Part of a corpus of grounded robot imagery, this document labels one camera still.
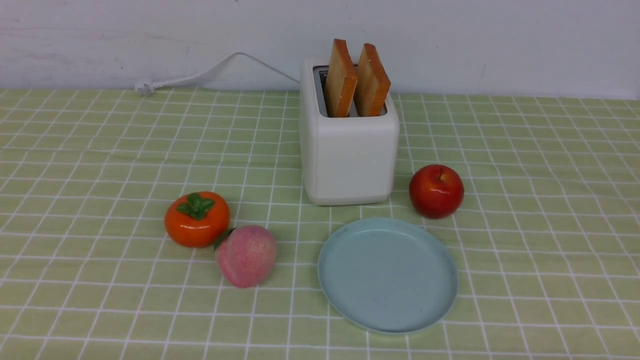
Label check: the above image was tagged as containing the toast slice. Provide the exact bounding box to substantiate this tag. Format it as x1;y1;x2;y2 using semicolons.
353;43;391;117
324;38;358;118

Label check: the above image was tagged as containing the orange persimmon with green leaf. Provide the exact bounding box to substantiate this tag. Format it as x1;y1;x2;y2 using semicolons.
163;191;234;249

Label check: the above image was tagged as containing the white power cord with plug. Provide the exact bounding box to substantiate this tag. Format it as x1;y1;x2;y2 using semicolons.
134;51;301;96

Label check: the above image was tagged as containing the green checkered tablecloth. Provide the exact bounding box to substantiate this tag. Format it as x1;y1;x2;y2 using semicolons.
0;89;640;360

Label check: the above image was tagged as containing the red apple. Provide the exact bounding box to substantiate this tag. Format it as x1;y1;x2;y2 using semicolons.
408;164;466;220

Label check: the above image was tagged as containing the light blue round plate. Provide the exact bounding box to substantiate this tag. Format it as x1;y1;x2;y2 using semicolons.
317;217;459;335

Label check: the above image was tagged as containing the pink peach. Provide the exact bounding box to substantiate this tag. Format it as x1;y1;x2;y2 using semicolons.
214;224;278;289

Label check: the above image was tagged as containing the white two-slot toaster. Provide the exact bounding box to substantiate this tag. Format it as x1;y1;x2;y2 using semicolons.
298;57;400;207

